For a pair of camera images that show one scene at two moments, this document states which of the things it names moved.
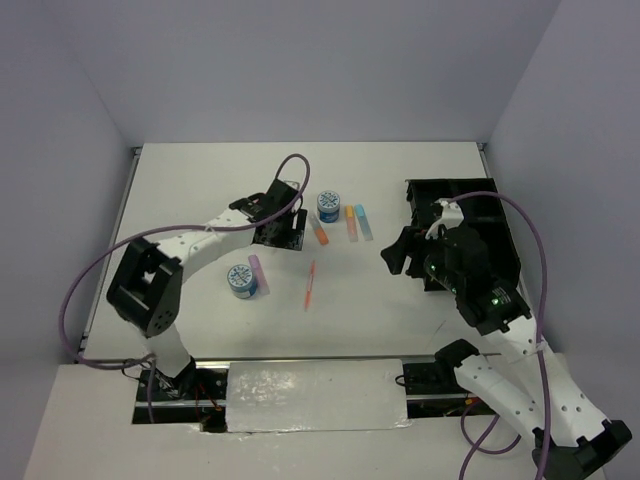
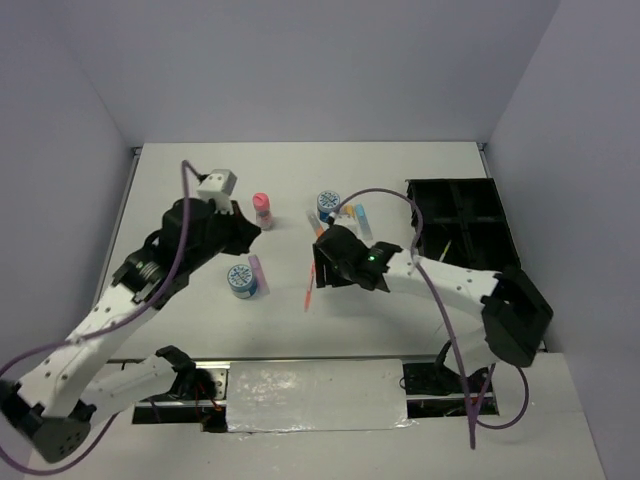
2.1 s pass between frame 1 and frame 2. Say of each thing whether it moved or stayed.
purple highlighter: stayed
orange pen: stayed
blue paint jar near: stayed
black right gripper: moved
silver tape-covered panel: stayed
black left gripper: moved
